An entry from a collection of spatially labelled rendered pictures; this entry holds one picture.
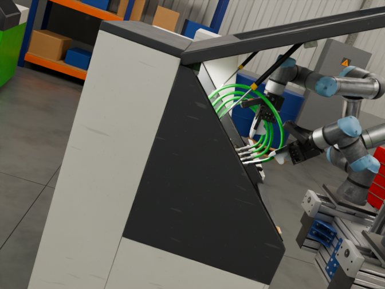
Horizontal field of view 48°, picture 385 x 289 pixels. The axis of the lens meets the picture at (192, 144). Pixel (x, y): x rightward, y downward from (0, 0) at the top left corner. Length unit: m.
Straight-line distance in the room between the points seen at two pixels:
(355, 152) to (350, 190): 0.71
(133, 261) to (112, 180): 0.33
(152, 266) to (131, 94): 0.65
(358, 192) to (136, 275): 1.15
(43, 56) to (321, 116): 5.07
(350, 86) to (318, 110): 6.64
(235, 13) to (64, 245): 6.94
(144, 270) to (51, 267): 0.35
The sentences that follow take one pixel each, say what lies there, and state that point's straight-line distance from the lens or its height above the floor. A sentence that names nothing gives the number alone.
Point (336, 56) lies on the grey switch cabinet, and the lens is 8.42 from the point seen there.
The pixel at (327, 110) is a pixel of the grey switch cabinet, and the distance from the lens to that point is 8.56.
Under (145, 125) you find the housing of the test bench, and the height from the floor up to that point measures 1.22.
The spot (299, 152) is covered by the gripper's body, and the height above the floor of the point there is 1.28.
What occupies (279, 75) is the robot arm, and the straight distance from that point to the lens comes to 1.76.
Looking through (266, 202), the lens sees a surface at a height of 0.95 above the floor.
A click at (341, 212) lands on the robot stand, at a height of 0.97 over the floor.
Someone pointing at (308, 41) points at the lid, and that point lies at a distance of 1.43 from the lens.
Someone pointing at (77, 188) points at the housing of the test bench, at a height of 0.92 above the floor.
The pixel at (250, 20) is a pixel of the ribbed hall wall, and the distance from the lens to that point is 8.28.
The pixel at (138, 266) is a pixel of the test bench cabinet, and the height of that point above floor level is 0.69.
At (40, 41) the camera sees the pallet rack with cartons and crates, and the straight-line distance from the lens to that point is 7.30.
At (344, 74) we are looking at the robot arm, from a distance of 2.15.
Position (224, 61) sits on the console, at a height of 1.46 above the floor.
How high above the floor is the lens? 1.61
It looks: 16 degrees down
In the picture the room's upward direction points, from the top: 20 degrees clockwise
